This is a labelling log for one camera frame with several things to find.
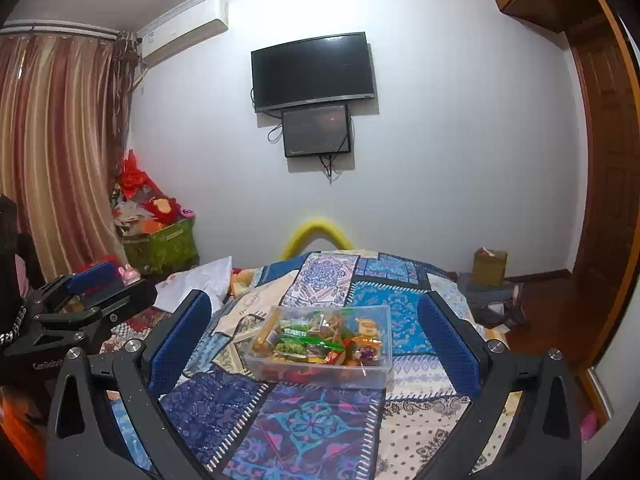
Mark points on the white air conditioner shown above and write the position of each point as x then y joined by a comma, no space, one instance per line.
182,32

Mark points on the white curtain rail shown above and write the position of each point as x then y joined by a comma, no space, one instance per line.
55,28

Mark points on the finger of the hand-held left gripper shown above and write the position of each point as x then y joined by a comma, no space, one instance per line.
125,300
92,277

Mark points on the black wall television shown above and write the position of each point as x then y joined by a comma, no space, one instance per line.
312,71

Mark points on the green storage box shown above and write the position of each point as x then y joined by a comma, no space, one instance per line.
160,247

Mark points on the pink toy figure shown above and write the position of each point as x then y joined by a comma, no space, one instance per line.
128,275

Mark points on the striped brown curtain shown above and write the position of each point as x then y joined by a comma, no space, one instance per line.
55,160

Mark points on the yellow snack roll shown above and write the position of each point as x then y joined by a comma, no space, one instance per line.
266,335

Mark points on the pile of mixed snack packets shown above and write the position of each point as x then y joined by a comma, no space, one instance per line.
325,340

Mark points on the yellow curved bed rail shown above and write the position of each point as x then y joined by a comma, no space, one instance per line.
315,227

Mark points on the wooden door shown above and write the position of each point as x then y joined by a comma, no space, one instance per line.
607,185

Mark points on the grey bag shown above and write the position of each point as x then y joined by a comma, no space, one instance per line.
492,300

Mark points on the blue patchwork blanket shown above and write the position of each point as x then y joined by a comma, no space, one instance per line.
310,425

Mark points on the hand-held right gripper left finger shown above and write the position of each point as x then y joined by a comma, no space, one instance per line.
180,340

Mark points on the small black monitor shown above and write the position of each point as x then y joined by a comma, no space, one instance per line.
316,131

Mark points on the white pillow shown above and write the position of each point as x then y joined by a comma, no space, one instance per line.
200,280

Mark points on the cardboard box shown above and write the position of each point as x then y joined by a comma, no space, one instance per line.
490,267

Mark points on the orange plush toy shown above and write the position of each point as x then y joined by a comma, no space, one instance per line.
242,280

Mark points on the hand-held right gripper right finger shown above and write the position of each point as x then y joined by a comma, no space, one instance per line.
447,345

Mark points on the clear plastic storage box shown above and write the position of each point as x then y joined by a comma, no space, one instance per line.
320,375

